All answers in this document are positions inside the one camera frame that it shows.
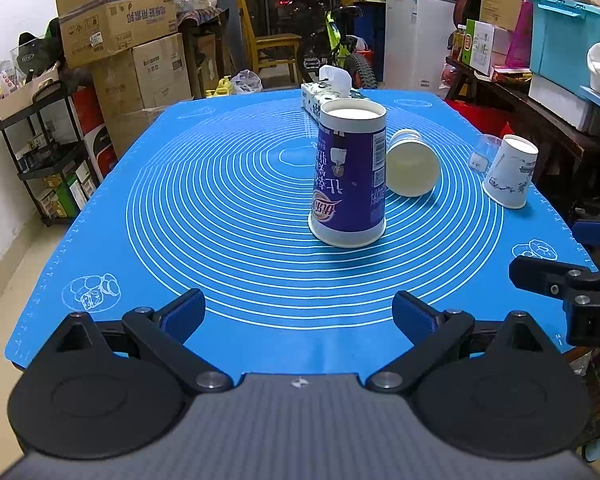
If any clear plastic cup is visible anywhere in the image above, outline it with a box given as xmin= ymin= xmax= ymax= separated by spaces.
xmin=469 ymin=134 xmax=502 ymax=175

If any plain white paper cup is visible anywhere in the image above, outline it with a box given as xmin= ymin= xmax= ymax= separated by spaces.
xmin=385 ymin=129 xmax=441 ymax=198

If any white chest freezer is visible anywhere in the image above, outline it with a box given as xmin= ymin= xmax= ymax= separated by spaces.
xmin=382 ymin=0 xmax=459 ymax=95

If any clear plastic bag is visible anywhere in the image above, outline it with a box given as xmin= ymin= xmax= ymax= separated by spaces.
xmin=229 ymin=68 xmax=264 ymax=95

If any black metal shelf rack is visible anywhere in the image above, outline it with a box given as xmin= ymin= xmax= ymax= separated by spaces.
xmin=0 ymin=77 xmax=107 ymax=227

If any white tissue box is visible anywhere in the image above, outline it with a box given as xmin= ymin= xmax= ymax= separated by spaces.
xmin=300 ymin=65 xmax=369 ymax=121

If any green and white box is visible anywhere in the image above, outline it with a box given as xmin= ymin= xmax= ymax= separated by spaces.
xmin=462 ymin=18 xmax=512 ymax=77

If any wooden chair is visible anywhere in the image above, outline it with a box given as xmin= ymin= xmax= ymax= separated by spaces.
xmin=236 ymin=0 xmax=304 ymax=87

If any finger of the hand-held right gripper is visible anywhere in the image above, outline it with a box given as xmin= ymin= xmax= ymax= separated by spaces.
xmin=573 ymin=219 xmax=600 ymax=249
xmin=508 ymin=255 xmax=600 ymax=302

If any pink gift bag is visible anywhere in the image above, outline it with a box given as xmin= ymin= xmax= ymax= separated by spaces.
xmin=503 ymin=0 xmax=535 ymax=69

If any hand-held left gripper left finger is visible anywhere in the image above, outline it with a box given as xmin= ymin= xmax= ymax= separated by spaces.
xmin=27 ymin=288 xmax=233 ymax=394

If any red and white box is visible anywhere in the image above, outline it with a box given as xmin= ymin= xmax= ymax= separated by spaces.
xmin=71 ymin=86 xmax=119 ymax=183

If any black and green bicycle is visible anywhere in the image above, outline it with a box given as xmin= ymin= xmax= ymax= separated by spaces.
xmin=264 ymin=0 xmax=379 ymax=92

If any white foam box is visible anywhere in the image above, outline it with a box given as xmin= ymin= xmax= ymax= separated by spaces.
xmin=528 ymin=75 xmax=595 ymax=134

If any teal plastic storage bin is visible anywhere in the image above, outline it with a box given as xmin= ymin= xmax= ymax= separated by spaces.
xmin=527 ymin=0 xmax=600 ymax=107

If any orange drink bottle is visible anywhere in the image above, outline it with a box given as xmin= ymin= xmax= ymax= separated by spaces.
xmin=452 ymin=23 xmax=469 ymax=64

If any yellow toy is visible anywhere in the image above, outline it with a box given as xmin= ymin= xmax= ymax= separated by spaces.
xmin=204 ymin=75 xmax=236 ymax=99

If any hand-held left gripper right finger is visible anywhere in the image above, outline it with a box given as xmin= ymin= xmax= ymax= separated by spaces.
xmin=367 ymin=291 xmax=573 ymax=394

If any white cup with ink drawing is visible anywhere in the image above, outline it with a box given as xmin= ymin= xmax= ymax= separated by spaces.
xmin=482 ymin=134 xmax=539 ymax=210

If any tall brown cardboard box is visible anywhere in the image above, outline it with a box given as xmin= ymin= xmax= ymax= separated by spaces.
xmin=92 ymin=54 xmax=156 ymax=160

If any large printed cardboard box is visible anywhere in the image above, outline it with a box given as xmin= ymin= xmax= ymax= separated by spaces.
xmin=54 ymin=0 xmax=179 ymax=70

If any open cardboard tray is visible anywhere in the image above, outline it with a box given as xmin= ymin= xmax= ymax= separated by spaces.
xmin=0 ymin=66 xmax=64 ymax=121

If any dark wooden side table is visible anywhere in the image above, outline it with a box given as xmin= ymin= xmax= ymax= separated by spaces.
xmin=444 ymin=56 xmax=600 ymax=223

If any plain brown cardboard box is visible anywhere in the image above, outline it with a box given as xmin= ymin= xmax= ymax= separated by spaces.
xmin=131 ymin=33 xmax=194 ymax=109

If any blue silicone baking mat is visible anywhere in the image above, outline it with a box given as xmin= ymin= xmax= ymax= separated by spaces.
xmin=5 ymin=87 xmax=599 ymax=377

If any black cap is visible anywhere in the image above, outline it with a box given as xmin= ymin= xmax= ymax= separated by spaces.
xmin=17 ymin=32 xmax=67 ymax=80

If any tall purple paper cup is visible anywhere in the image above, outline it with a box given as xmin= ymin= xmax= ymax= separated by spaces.
xmin=307 ymin=98 xmax=387 ymax=249

